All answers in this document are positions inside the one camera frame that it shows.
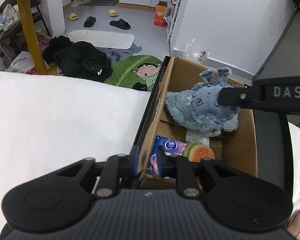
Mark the person's hand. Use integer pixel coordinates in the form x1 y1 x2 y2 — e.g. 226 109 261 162
286 210 300 238

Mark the fluffy blue-grey plush cloth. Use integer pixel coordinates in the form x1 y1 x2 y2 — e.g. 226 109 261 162
165 89 238 137

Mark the blue tissue packet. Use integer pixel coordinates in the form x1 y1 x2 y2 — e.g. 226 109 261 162
146 135 187 177

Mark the green leaf cartoon rug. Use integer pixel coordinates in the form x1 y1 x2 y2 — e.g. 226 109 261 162
104 55 162 92

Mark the grey door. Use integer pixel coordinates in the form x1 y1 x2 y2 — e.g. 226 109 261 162
252 4 300 81

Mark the clear plastic bag with bowl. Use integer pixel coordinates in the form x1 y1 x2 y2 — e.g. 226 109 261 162
182 38 211 64

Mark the yellow slipper far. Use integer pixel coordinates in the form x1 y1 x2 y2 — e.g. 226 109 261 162
107 9 118 17

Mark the yellow slipper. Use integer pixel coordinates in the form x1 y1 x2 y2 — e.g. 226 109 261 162
107 9 118 17
66 13 78 21

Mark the white plastic bag on floor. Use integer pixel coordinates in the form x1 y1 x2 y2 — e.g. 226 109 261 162
6 51 39 75

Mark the white tissue pack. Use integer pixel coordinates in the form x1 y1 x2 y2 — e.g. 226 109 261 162
185 130 210 146

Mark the black slipper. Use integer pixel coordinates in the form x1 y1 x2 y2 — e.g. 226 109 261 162
109 19 130 30
83 16 96 28

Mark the pile of black clothes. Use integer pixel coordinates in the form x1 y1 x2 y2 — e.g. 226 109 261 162
43 36 113 82

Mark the white floor mat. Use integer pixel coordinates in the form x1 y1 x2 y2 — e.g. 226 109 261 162
67 30 135 49

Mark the orange cardboard box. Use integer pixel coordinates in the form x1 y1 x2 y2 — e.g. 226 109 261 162
153 1 168 27

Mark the black slipper left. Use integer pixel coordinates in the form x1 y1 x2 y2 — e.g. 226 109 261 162
83 16 96 28

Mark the black tray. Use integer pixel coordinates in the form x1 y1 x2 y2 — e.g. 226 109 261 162
134 56 294 193

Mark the brown cardboard box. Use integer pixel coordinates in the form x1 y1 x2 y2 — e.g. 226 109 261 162
138 57 257 189

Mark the blue denim fish toy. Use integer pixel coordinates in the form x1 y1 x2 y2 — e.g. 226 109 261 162
189 67 239 125

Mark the black slipper right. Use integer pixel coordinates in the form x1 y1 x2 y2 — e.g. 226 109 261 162
109 19 130 30

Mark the yellow slipper near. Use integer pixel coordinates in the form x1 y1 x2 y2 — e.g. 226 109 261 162
66 13 78 21

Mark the hamburger toy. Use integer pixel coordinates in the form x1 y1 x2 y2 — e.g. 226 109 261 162
183 142 215 163

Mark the round yellow table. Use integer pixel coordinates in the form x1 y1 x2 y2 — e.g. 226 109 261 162
0 0 50 75

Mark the blue-grey fuzzy rug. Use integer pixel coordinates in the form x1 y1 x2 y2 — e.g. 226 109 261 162
96 43 142 63

